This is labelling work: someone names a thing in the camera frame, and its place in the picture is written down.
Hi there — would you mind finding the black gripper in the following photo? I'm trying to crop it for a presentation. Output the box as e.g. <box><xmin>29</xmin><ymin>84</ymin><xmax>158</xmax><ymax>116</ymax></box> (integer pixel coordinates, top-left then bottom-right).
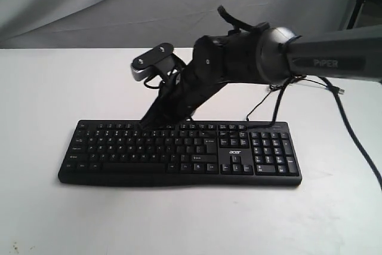
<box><xmin>139</xmin><ymin>57</ymin><xmax>229</xmax><ymax>130</ymax></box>

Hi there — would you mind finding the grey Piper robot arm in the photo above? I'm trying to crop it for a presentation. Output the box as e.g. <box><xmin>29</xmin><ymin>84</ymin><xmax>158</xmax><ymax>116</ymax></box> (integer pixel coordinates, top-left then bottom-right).
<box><xmin>131</xmin><ymin>23</ymin><xmax>381</xmax><ymax>129</ymax></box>

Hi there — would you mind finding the grey backdrop cloth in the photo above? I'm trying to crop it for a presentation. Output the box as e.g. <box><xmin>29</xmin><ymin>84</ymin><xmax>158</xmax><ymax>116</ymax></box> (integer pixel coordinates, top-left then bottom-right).
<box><xmin>1</xmin><ymin>0</ymin><xmax>355</xmax><ymax>48</ymax></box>

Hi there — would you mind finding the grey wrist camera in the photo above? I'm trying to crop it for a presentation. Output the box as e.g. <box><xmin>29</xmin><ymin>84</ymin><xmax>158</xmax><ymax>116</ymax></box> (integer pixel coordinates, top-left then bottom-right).
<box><xmin>131</xmin><ymin>42</ymin><xmax>175</xmax><ymax>82</ymax></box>

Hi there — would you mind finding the black Acer keyboard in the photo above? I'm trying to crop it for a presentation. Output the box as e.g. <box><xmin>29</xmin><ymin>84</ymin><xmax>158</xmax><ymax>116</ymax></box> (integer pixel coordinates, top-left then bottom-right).
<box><xmin>58</xmin><ymin>120</ymin><xmax>302</xmax><ymax>187</ymax></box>

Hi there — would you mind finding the black usb cable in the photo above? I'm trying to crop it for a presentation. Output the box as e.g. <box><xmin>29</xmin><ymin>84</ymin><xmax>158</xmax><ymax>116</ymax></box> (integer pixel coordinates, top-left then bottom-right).
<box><xmin>245</xmin><ymin>75</ymin><xmax>346</xmax><ymax>122</ymax></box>

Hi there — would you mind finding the black robot camera cable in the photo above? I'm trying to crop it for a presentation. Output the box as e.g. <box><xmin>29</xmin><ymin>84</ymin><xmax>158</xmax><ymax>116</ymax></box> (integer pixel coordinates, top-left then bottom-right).
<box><xmin>217</xmin><ymin>5</ymin><xmax>382</xmax><ymax>192</ymax></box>

